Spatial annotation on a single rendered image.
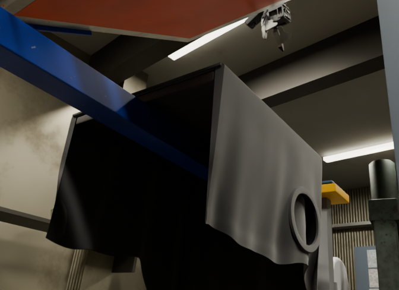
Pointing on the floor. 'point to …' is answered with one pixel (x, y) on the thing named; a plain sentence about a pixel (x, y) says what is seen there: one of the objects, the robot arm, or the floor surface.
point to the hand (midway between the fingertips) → (272, 46)
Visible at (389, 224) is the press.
